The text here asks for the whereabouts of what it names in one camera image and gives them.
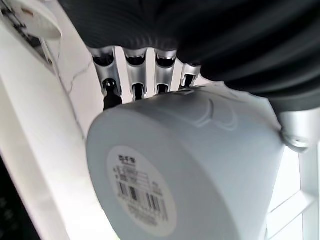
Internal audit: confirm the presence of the white dishwasher body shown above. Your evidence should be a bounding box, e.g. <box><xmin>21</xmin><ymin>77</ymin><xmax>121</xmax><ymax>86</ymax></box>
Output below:
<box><xmin>0</xmin><ymin>0</ymin><xmax>121</xmax><ymax>240</ymax></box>

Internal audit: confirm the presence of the white dishwasher rack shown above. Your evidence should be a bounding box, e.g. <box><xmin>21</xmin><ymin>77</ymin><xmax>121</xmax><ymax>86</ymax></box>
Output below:
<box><xmin>264</xmin><ymin>149</ymin><xmax>320</xmax><ymax>240</ymax></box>

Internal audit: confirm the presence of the pale blue bowl with barcode sticker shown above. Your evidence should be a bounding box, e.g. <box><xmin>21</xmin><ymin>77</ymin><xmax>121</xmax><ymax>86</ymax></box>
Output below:
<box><xmin>84</xmin><ymin>83</ymin><xmax>286</xmax><ymax>240</ymax></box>

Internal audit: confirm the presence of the white plate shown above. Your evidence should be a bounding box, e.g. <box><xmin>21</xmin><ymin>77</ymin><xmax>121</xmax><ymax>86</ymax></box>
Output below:
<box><xmin>13</xmin><ymin>0</ymin><xmax>63</xmax><ymax>41</ymax></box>

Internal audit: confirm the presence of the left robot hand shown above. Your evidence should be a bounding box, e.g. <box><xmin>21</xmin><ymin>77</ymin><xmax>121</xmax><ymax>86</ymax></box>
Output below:
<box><xmin>59</xmin><ymin>0</ymin><xmax>320</xmax><ymax>153</ymax></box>

